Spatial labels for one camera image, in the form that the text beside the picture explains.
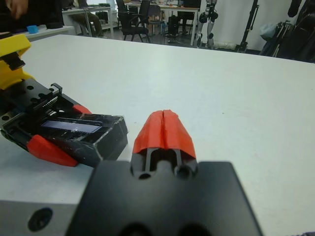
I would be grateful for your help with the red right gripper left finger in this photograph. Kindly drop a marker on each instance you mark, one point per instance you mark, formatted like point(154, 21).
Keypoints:
point(150, 132)

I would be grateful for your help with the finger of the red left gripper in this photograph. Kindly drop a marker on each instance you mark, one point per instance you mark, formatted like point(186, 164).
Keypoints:
point(49, 152)
point(82, 110)

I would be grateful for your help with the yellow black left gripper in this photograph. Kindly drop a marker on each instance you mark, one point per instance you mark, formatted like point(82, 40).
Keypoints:
point(9, 76)

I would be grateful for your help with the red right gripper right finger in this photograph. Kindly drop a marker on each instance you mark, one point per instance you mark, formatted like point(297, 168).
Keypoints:
point(177, 135)

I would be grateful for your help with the glossy black box lid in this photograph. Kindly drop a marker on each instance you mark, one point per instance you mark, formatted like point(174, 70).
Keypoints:
point(108, 125)

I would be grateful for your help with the black box white lining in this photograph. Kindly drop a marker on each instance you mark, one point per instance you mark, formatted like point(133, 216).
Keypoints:
point(114, 148)

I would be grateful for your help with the small blue box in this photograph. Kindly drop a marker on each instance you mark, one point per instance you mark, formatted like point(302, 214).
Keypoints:
point(32, 29)

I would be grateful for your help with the white desk with blue box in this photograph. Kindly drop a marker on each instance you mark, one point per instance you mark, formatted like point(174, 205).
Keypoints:
point(54, 32)

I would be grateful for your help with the black round object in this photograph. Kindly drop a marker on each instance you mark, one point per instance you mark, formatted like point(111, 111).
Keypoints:
point(55, 25)

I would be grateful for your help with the person in black top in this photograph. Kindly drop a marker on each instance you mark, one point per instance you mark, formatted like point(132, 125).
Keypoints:
point(41, 12)

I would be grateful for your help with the seated person brown trousers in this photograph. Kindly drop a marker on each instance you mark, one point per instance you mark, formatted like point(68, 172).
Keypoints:
point(92, 20)

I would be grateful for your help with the black office chair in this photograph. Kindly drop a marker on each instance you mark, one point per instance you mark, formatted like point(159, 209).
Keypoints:
point(133, 20)

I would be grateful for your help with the white desk thin legs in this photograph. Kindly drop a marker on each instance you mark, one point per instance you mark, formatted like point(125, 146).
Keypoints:
point(103, 8)

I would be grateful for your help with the silver humanoid robot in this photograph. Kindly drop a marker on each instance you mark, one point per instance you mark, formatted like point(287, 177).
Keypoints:
point(210, 27)

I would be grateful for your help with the grey office chair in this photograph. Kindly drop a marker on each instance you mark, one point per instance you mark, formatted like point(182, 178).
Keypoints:
point(155, 14)

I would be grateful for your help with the seated person dark trousers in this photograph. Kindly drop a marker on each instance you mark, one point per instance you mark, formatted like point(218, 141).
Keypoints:
point(183, 17)

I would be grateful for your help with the long white desk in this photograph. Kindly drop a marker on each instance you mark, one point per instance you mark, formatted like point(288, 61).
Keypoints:
point(187, 9)

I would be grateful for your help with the black tripod stand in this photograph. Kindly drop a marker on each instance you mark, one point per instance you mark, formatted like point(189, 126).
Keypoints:
point(249, 24)

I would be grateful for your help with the black monitor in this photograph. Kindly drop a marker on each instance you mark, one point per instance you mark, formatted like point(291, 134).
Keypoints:
point(192, 3)

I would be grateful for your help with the grey plastic bag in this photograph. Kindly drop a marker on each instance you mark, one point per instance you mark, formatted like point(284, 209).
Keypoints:
point(267, 30)

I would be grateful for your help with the folded metal stands bundle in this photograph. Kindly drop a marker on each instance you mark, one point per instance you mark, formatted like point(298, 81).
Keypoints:
point(283, 37)

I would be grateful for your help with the black hanging bags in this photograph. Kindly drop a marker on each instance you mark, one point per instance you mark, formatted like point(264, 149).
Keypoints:
point(305, 29)

